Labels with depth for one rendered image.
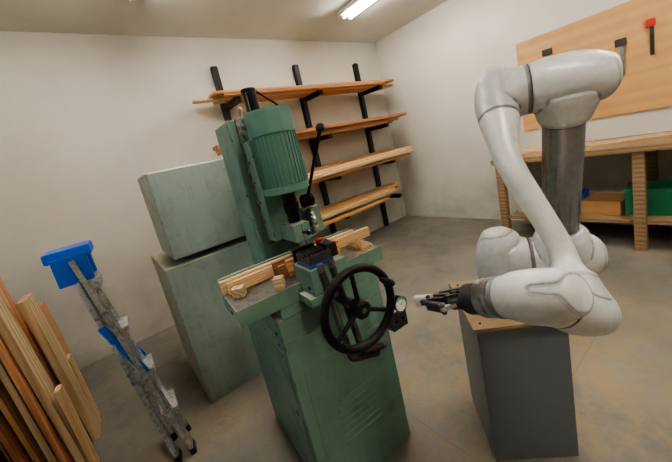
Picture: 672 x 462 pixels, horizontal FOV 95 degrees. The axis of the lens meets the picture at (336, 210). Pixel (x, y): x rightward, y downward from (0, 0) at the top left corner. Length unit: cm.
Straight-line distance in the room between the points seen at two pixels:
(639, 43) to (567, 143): 280
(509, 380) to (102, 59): 362
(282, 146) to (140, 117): 246
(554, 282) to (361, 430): 106
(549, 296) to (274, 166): 87
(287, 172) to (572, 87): 85
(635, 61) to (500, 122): 296
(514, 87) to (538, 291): 53
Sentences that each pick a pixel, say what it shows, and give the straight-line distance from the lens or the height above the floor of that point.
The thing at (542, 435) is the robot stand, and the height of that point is 11.
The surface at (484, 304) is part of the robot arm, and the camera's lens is 76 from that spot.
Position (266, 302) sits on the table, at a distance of 107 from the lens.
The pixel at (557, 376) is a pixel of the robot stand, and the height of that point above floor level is 36.
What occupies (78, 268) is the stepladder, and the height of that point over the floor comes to 107.
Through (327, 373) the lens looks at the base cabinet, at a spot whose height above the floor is 53.
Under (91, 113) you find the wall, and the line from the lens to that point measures 345.
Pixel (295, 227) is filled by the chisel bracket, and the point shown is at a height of 106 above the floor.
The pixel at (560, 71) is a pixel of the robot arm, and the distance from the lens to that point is 99.
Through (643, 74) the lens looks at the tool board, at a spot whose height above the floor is 135.
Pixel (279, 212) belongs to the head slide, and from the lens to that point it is 130.
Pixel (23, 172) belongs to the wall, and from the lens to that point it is 341.
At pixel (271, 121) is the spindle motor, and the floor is 145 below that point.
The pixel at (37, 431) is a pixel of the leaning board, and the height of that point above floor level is 35.
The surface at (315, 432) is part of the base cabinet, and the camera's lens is 139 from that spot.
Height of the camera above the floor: 131
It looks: 11 degrees down
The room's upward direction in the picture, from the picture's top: 13 degrees counter-clockwise
